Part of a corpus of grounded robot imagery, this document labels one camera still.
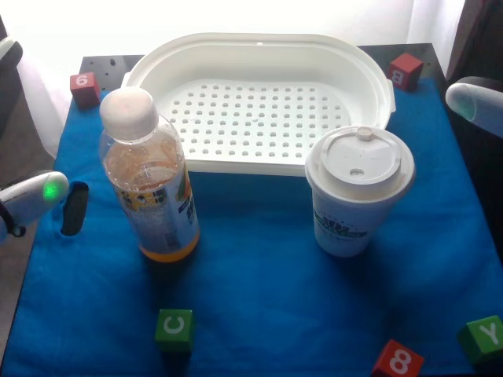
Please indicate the white cup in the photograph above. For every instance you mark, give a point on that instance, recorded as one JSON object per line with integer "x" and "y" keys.
{"x": 342, "y": 220}

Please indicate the orange drink bottle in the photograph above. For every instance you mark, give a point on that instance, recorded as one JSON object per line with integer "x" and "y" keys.
{"x": 157, "y": 204}

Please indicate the white perforated tray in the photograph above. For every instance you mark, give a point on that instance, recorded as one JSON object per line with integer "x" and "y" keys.
{"x": 251, "y": 118}

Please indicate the blue cloth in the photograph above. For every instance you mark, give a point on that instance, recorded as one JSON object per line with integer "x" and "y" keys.
{"x": 275, "y": 294}

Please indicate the green letter C block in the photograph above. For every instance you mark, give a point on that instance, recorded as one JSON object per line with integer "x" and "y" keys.
{"x": 184, "y": 341}

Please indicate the red number six block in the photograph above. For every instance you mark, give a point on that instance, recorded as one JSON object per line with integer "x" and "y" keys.
{"x": 84, "y": 94}

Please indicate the red letter B block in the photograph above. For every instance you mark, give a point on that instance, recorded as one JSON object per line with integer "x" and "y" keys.
{"x": 408, "y": 64}

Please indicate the red number eight block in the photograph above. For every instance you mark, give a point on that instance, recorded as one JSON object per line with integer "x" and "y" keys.
{"x": 383, "y": 365}

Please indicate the green letter Y block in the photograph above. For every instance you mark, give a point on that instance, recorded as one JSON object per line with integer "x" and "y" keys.
{"x": 471, "y": 345}

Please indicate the dark curtain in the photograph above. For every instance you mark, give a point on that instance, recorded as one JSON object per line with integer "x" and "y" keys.
{"x": 483, "y": 39}

